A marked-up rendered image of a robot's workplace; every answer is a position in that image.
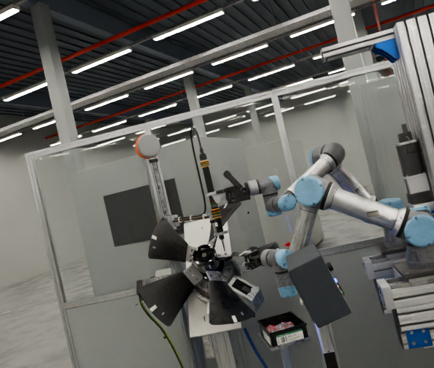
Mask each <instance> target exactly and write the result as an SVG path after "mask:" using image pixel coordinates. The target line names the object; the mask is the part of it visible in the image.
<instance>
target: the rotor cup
mask: <svg viewBox="0 0 434 368"><path fill-rule="evenodd" d="M203 253H205V254H206V256H205V257H203V256H202V254H203ZM217 255H218V254H217V251H216V250H215V249H214V247H212V246H211V245H200V246H198V247H197V248H196V249H195V250H194V252H193V262H194V264H195V265H196V266H197V267H196V268H197V269H198V271H199V272H200V273H201V274H202V275H203V276H204V277H203V280H209V279H208V277H207V275H206V273H205V271H215V272H220V274H222V273H223V271H224V268H225V263H224V261H219V260H220V258H221V257H220V258H219V256H220V255H218V256H217ZM209 265H210V267H211V269H210V268H209Z"/></svg>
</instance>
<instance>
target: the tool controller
mask: <svg viewBox="0 0 434 368"><path fill-rule="evenodd" d="M286 260H287V268H288V273H289V278H290V279H291V281H292V283H293V285H294V286H295V288H296V290H297V292H298V294H299V296H300V301H301V305H302V307H306V309H307V310H308V312H309V315H310V316H311V318H312V321H313V322H314V323H315V324H316V325H317V327H318V328H321V327H323V326H325V325H327V324H329V323H332V322H334V321H336V320H338V319H339V318H342V317H344V316H345V315H348V314H350V313H351V310H350V308H349V305H348V304H347V303H346V300H345V298H344V296H343V295H342V293H341V291H340V289H339V287H338V285H337V284H336V281H335V280H334V278H333V276H332V275H331V273H330V272H332V271H333V267H332V265H331V263H330V262H327V263H325V261H324V259H323V257H322V255H321V254H320V252H319V251H318V249H317V247H316V246H315V244H314V243H311V244H310V245H307V246H306V247H304V248H301V249H300V250H297V251H295V252H294V253H291V254H290V255H288V256H286Z"/></svg>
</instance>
